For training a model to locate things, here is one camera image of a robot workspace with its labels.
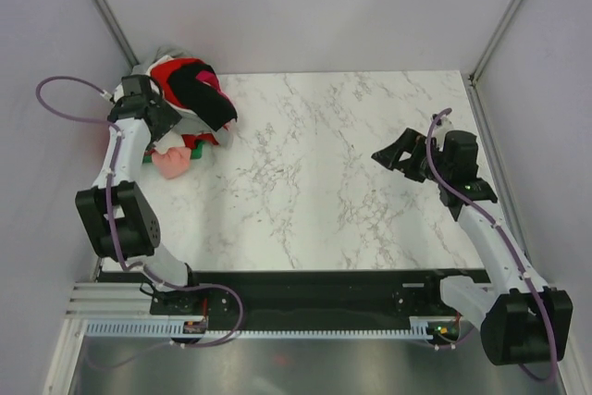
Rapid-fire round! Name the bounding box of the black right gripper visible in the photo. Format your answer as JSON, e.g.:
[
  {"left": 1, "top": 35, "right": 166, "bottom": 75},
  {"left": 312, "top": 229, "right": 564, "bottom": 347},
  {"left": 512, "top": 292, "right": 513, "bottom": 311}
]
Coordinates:
[{"left": 372, "top": 128, "right": 451, "bottom": 185}]

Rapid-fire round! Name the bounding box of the grey t shirt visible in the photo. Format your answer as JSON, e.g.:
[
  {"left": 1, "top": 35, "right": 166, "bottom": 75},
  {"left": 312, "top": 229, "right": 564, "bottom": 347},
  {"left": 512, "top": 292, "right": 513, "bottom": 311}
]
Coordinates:
[{"left": 146, "top": 46, "right": 238, "bottom": 145}]

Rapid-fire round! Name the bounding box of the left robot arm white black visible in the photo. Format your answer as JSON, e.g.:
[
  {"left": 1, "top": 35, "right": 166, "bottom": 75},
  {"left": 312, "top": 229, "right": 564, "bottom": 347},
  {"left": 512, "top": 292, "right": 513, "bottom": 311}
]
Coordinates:
[{"left": 75, "top": 75, "right": 204, "bottom": 315}]

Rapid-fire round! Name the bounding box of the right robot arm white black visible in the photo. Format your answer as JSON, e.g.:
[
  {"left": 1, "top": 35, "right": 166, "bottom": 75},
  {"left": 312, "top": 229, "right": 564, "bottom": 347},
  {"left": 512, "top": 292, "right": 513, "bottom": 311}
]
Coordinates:
[{"left": 371, "top": 129, "right": 574, "bottom": 365}]

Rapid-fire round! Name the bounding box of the pink t shirt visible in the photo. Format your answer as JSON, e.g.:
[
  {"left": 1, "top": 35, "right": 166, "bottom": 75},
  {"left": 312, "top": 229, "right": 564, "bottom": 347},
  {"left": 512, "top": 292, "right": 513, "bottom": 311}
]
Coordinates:
[{"left": 151, "top": 147, "right": 191, "bottom": 179}]

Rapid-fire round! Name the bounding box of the red t shirt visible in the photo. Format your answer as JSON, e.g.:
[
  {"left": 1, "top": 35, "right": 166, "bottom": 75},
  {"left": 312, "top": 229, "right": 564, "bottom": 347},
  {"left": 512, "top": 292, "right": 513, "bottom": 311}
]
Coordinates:
[{"left": 146, "top": 56, "right": 221, "bottom": 149}]

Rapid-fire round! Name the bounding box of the green t shirt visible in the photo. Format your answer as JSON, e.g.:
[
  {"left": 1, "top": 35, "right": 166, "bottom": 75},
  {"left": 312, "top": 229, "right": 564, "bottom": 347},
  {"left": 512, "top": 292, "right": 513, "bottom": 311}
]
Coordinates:
[{"left": 142, "top": 142, "right": 203, "bottom": 164}]

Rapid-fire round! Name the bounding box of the black t shirt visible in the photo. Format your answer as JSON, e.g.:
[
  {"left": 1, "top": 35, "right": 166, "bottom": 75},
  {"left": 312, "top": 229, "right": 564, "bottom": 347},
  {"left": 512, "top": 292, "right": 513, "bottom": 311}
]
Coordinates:
[{"left": 166, "top": 61, "right": 238, "bottom": 131}]

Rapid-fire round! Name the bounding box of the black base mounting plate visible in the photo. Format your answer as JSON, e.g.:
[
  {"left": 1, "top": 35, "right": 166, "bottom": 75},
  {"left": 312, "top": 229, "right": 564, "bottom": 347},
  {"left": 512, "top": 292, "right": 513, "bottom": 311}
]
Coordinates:
[{"left": 96, "top": 268, "right": 491, "bottom": 332}]

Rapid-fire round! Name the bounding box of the left aluminium frame post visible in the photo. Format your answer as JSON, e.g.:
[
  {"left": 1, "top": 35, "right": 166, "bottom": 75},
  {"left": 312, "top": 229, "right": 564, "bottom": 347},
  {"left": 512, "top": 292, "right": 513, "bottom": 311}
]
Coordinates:
[{"left": 92, "top": 0, "right": 139, "bottom": 68}]

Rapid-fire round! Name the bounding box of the aluminium frame post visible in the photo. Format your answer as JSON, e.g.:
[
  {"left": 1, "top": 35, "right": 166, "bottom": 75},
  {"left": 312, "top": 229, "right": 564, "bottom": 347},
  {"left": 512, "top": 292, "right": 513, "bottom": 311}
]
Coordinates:
[
  {"left": 466, "top": 0, "right": 525, "bottom": 87},
  {"left": 92, "top": 0, "right": 139, "bottom": 68}
]

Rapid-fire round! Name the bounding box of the aluminium extrusion rail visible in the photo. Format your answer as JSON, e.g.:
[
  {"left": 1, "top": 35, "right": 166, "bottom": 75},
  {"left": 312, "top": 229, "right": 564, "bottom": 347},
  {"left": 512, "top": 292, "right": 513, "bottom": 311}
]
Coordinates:
[{"left": 66, "top": 282, "right": 152, "bottom": 319}]

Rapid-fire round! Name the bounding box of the white slotted cable duct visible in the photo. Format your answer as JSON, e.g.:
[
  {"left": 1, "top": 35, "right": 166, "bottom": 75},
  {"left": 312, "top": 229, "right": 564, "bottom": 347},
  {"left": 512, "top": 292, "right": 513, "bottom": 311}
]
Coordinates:
[{"left": 85, "top": 315, "right": 438, "bottom": 338}]

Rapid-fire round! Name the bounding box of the right aluminium frame post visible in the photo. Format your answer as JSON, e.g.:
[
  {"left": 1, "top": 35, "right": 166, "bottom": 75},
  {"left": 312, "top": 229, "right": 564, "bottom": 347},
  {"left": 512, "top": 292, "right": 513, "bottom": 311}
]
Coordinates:
[{"left": 466, "top": 0, "right": 525, "bottom": 87}]

